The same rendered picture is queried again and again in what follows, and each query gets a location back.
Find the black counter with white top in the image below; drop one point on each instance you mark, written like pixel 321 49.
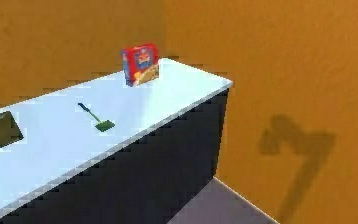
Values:
pixel 147 166

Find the red food box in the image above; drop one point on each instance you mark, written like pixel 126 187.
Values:
pixel 140 63

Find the dark sink basin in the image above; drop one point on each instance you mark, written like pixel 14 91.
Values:
pixel 0 131

